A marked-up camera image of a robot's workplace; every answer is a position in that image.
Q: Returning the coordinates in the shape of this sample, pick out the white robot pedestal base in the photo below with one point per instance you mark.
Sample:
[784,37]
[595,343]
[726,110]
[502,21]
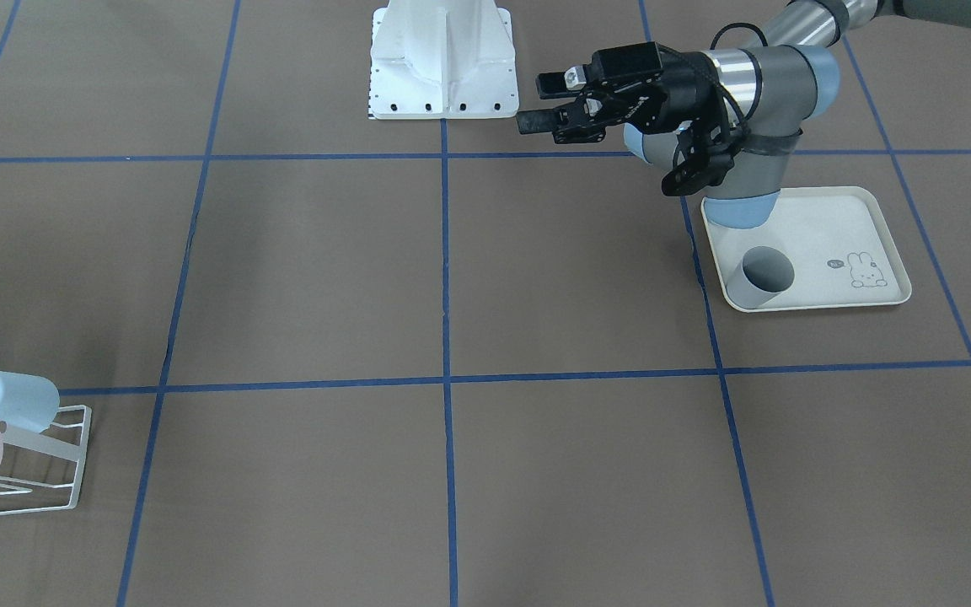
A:
[434,60]

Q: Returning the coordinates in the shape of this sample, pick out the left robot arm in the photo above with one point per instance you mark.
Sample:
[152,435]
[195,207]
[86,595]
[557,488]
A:
[723,122]

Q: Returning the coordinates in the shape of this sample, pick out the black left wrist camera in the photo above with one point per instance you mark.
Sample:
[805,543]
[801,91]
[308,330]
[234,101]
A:
[702,160]

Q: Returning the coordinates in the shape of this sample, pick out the light blue cup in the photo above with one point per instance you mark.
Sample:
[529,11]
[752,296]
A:
[28,402]

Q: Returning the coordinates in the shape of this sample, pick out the grey cup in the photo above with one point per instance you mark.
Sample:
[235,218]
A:
[762,274]

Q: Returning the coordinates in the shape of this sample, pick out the cream plastic tray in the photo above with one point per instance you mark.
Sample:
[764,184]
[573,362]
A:
[836,237]

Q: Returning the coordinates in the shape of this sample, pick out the white wire cup rack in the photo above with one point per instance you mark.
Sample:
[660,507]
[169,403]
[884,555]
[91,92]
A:
[43,472]

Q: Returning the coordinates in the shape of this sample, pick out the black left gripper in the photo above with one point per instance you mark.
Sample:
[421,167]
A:
[673,94]

